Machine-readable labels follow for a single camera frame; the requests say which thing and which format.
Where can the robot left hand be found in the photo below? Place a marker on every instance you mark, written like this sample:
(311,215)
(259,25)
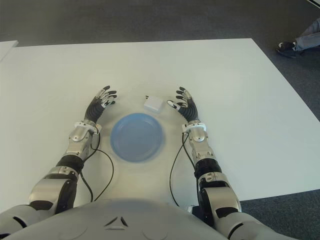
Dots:
(93,111)

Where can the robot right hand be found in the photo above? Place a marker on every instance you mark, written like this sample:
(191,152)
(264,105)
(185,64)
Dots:
(190,110)

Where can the white square charger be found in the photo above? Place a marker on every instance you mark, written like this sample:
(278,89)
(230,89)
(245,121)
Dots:
(153,104)

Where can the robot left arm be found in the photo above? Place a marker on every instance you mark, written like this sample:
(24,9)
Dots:
(77,140)

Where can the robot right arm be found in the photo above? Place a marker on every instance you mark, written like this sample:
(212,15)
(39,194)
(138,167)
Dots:
(200,140)

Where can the blue round plate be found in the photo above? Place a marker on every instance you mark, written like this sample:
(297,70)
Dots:
(137,137)

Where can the black robot stand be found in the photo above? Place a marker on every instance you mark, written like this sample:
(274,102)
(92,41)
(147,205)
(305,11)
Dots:
(195,211)

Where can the white side table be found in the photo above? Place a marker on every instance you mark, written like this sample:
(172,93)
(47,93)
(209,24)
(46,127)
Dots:
(6,48)

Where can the black and white shoe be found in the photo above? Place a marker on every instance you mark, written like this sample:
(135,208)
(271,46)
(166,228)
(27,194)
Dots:
(286,48)

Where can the grey robot torso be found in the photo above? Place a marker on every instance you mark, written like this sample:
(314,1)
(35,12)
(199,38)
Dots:
(150,220)

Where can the person's leg in jeans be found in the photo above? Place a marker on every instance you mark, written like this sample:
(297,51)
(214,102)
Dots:
(308,37)

